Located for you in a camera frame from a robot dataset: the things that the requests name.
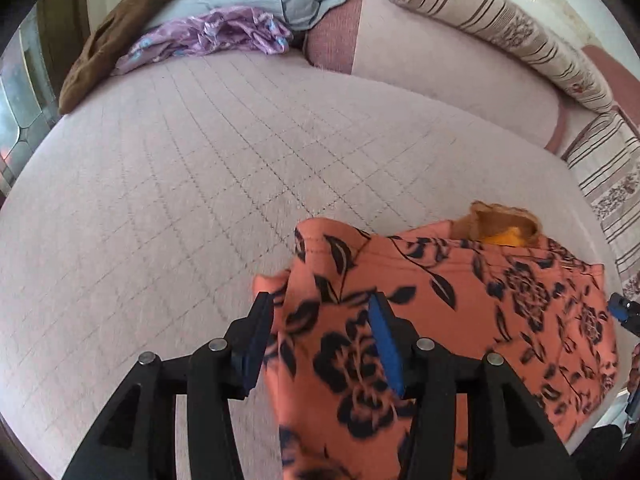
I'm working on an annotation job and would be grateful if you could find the striped floral side pillow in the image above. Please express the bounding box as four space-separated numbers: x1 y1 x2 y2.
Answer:
564 110 639 301

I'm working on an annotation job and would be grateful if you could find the orange black floral blouse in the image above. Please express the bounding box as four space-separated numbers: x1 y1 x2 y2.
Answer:
253 218 618 479

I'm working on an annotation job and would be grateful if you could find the pink quilted corner cushion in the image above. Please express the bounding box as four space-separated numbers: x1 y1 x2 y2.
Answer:
582 46 640 128

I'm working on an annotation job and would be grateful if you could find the stained glass window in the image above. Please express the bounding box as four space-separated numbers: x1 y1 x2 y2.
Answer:
1 9 58 197

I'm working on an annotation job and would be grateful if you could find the person's right hand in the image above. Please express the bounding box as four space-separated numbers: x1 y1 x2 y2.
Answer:
626 344 640 396

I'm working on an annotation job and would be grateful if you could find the striped floral bolster pillow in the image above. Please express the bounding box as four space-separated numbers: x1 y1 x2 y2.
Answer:
390 0 614 113

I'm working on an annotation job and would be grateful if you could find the pink quilted bed cover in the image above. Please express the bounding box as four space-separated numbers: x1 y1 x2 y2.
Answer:
1 52 620 478

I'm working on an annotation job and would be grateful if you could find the pink quilted back cushion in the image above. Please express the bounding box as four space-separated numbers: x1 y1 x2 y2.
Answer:
303 0 566 152

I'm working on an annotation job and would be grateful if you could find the brown garment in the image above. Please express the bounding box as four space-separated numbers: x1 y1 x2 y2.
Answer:
58 0 171 115

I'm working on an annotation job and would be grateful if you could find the purple satin garment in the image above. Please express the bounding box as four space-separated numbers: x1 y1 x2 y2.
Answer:
111 6 294 76

